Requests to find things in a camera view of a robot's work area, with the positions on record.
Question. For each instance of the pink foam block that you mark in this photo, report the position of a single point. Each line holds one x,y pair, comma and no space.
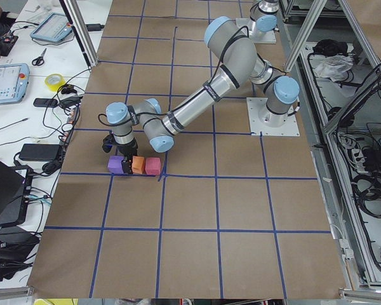
153,166

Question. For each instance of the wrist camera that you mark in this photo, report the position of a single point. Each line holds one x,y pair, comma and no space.
108,143

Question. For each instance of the aluminium frame post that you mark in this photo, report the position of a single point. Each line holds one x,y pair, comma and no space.
75,18

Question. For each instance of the teach pendant tablet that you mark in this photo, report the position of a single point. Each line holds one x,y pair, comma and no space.
14,79
53,29

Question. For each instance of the black power adapter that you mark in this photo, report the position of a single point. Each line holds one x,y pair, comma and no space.
39,152

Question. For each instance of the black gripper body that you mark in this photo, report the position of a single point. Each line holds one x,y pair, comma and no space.
127,150

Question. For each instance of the orange foam block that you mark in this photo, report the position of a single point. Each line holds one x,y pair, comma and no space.
138,165

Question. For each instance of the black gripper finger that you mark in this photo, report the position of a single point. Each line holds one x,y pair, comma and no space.
126,165

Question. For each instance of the yellow tape roll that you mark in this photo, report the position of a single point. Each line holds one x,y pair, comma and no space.
54,82

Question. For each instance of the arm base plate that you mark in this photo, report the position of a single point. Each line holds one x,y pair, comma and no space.
263,122
255,35

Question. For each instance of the crumpled white cloth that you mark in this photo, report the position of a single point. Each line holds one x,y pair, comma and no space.
335,68

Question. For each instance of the far teach pendant tablet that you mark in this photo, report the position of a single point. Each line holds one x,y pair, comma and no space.
53,29

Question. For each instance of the near teach pendant tablet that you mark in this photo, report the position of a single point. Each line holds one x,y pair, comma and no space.
14,79

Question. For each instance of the purple foam block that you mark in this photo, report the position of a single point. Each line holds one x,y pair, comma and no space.
114,165

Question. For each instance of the black laptop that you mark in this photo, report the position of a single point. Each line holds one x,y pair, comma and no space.
15,183

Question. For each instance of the black remote handset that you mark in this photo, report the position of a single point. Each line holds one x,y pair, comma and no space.
45,102

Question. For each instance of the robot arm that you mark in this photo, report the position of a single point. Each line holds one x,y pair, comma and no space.
263,16
238,62

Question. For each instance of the black handled scissors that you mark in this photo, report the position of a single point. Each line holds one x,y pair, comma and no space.
39,61

